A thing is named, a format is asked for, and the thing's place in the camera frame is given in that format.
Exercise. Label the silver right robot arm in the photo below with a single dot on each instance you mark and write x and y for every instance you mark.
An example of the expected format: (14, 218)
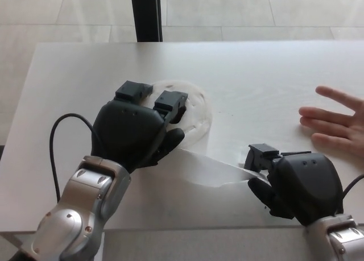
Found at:
(341, 238)

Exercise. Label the black vertical post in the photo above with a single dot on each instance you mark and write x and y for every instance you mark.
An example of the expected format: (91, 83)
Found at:
(146, 13)

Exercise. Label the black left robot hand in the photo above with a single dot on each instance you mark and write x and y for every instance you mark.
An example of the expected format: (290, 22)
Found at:
(125, 130)

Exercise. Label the white toilet paper roll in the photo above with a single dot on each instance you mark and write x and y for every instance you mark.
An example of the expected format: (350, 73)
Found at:
(196, 170)

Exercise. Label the bare person hand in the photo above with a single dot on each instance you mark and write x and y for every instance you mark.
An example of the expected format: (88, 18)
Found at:
(341, 130)

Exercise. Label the grey metal table brace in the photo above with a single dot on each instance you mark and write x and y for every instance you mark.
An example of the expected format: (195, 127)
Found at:
(18, 239)

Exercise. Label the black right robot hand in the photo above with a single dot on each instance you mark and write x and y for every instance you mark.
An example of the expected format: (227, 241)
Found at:
(307, 184)

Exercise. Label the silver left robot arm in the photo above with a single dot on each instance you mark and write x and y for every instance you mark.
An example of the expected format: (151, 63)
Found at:
(71, 209)

